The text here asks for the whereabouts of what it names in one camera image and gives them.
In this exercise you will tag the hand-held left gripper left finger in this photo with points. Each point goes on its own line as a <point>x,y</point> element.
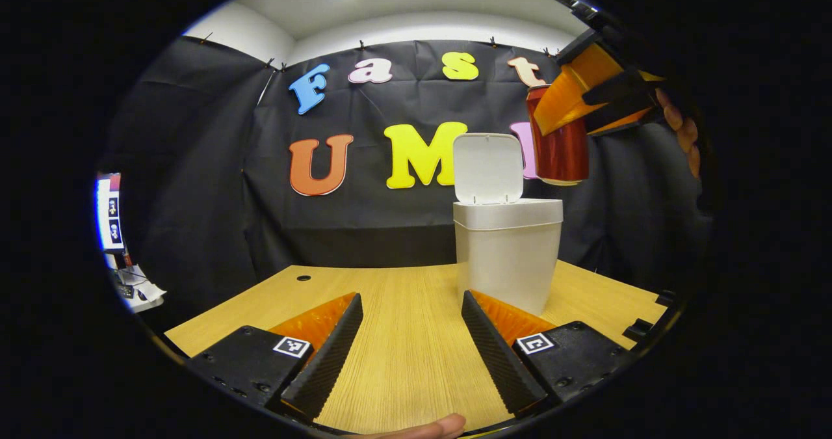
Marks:
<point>328,358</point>

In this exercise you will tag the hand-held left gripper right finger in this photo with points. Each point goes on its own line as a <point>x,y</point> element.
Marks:
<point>491,354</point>

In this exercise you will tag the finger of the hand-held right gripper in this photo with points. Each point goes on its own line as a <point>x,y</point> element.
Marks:
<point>572,94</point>
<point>624,97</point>

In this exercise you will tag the red pop can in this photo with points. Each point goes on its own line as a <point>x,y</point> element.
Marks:
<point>562,156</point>

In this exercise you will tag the white desktop garbage bin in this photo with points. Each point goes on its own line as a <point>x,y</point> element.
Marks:
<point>507,257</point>

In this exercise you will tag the wooden desktop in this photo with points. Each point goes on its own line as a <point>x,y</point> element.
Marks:
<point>403,322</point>

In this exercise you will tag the white side desk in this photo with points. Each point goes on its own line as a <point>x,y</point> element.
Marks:
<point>146,292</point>

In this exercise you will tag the black backdrop cloth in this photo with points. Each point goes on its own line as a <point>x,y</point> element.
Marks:
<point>195,166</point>

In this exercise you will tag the computer monitor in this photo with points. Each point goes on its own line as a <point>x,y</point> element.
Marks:
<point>109,214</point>

